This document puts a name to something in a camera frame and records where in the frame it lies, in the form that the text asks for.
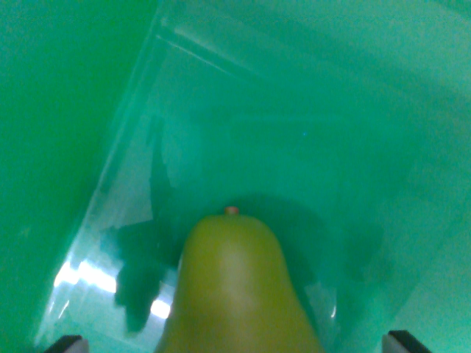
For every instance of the green plastic bin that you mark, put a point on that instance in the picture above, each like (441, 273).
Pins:
(294, 110)

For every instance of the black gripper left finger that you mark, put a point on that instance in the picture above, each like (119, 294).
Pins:
(70, 345)

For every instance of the yellow-green toy pear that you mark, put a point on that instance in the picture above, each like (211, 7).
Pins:
(235, 287)

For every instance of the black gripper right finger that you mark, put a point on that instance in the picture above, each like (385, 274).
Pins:
(401, 345)

